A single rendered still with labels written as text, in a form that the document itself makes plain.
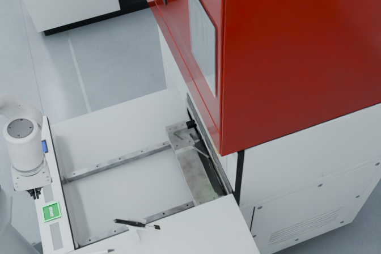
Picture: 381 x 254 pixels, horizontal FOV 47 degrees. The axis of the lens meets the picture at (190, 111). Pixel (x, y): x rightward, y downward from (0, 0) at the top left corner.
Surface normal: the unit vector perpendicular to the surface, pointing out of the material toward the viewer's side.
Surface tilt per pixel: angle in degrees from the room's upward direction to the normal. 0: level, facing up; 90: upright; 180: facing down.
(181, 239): 0
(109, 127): 0
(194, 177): 0
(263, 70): 90
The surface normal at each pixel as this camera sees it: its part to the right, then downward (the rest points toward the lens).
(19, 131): 0.15, -0.62
